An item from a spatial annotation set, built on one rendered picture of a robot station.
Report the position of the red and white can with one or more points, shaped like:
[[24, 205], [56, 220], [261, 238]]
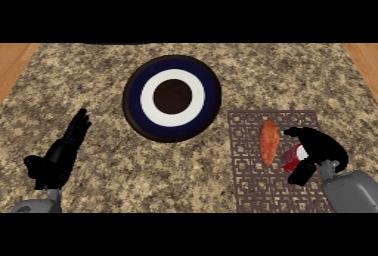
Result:
[[292, 156]]

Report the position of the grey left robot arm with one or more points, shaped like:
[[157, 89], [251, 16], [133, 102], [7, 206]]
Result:
[[38, 201]]

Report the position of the brown patterned placemat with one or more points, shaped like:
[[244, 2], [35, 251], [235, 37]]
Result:
[[260, 186]]

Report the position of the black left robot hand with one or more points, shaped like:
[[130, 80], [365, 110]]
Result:
[[59, 156]]

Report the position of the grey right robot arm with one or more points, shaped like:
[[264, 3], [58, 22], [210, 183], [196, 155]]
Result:
[[348, 190]]

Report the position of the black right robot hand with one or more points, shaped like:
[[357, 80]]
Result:
[[319, 146]]

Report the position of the blue and white round plate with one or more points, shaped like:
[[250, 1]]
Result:
[[171, 98]]

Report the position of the orange sweet potato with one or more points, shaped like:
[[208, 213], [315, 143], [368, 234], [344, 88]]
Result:
[[269, 141]]

